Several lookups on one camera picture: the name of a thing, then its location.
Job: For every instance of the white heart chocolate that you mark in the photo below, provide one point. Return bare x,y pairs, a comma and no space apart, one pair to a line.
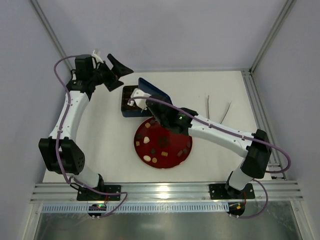
146,140

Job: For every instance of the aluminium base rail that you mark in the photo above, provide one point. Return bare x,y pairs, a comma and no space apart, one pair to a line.
175,197

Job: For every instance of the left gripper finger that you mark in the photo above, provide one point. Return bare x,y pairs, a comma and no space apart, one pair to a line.
112,83
118,68

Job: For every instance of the right aluminium side rail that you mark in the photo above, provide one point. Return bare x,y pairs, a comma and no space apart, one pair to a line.
277,161

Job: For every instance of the left mounting plate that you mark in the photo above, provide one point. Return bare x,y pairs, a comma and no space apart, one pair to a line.
112,191

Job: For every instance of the blue chocolate box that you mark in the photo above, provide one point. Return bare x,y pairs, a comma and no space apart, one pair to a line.
131,111

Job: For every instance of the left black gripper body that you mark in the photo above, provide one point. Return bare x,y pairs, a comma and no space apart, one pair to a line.
111,78

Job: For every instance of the round red plate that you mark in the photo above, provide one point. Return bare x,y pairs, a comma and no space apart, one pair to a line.
169,148

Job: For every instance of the blue box lid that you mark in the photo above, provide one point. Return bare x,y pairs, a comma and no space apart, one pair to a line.
151,89

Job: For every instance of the round caramel chocolate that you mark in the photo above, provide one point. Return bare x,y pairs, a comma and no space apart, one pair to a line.
155,160

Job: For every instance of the mounting plate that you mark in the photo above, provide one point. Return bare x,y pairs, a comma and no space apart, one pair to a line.
112,191
219,191

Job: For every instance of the white oval chocolate bottom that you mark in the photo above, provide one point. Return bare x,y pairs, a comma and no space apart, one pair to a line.
146,158

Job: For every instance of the right mounting plate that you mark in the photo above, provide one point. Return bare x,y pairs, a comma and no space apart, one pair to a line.
219,191

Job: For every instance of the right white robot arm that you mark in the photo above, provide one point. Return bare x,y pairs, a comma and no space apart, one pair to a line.
252,147

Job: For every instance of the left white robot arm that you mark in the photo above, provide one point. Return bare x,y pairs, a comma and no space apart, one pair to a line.
59,151

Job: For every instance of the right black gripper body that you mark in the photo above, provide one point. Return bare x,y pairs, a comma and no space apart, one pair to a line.
155,107

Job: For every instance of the metal tongs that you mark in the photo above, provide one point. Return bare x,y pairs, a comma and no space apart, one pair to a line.
217,111

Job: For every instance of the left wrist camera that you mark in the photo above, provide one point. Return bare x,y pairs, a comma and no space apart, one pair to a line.
96,54

